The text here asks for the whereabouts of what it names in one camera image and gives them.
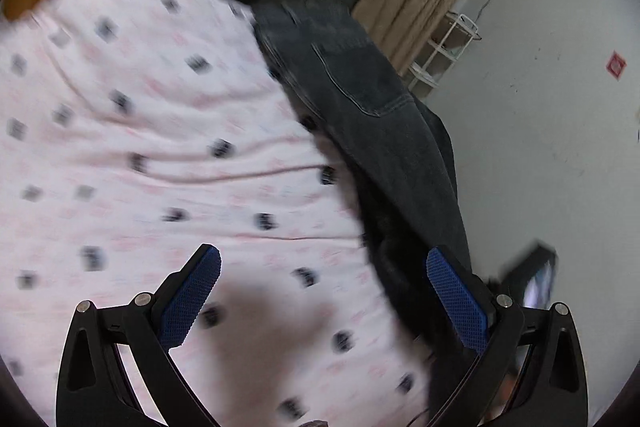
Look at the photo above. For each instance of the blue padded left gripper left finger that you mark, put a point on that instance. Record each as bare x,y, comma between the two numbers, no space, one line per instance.
180,298

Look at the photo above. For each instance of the red wall sticker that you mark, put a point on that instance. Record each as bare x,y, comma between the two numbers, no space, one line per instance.
616,65

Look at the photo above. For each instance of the white storage shelf rack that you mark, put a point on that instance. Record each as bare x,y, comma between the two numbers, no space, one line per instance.
443,49

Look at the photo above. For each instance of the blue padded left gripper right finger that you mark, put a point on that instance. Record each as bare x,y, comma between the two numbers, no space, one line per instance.
464,296

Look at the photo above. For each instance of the pink cat-print duvet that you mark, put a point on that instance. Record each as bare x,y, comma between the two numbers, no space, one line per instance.
134,131

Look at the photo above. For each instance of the dark grey denim jeans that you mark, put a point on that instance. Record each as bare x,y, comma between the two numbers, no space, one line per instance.
398,151

